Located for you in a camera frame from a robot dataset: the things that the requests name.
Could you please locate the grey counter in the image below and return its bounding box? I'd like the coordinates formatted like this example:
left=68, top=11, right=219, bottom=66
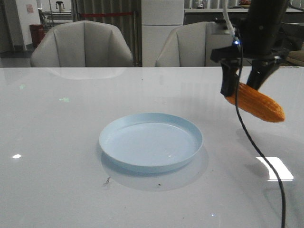
left=184, top=8, right=304, bottom=67

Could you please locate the grey armchair on right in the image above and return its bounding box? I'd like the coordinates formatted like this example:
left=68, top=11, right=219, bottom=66
left=154, top=21, right=252, bottom=67

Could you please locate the red barrier belt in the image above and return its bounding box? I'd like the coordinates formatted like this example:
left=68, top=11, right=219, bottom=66
left=79, top=11, right=133, bottom=18

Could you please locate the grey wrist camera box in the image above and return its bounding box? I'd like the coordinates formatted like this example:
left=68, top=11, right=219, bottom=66
left=211, top=19, right=235, bottom=36

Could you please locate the white cable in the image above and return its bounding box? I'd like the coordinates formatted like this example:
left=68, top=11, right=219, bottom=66
left=222, top=0, right=236, bottom=36

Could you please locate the red trash bin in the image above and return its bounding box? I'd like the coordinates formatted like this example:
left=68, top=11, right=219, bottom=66
left=29, top=24, right=45, bottom=48

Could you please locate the white cabinet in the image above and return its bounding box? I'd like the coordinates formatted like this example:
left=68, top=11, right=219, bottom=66
left=141, top=0, right=184, bottom=67

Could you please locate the grey armchair on left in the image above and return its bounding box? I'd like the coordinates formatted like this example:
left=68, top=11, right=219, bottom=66
left=30, top=20, right=133, bottom=67

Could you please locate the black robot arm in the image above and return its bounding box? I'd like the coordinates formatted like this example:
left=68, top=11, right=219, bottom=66
left=210, top=0, right=290, bottom=97

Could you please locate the grey armchair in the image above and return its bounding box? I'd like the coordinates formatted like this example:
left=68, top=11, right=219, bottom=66
left=154, top=21, right=252, bottom=67
left=30, top=20, right=133, bottom=67

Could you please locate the light blue plastic plate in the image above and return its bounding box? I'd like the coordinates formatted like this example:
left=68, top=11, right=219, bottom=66
left=99, top=113, right=203, bottom=173

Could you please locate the beige cushion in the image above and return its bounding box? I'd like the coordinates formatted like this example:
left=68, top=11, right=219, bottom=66
left=285, top=50, right=304, bottom=67

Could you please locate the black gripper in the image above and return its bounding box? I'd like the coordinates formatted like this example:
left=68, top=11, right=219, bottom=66
left=210, top=17, right=289, bottom=97

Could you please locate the orange toy corn cob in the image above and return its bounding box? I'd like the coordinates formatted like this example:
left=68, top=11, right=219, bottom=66
left=237, top=83, right=285, bottom=123

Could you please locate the fruit bowl on counter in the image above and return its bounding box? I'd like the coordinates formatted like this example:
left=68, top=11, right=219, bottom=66
left=239, top=0, right=251, bottom=9

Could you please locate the black cable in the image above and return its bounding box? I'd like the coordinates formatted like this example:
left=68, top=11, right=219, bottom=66
left=234, top=28, right=286, bottom=228

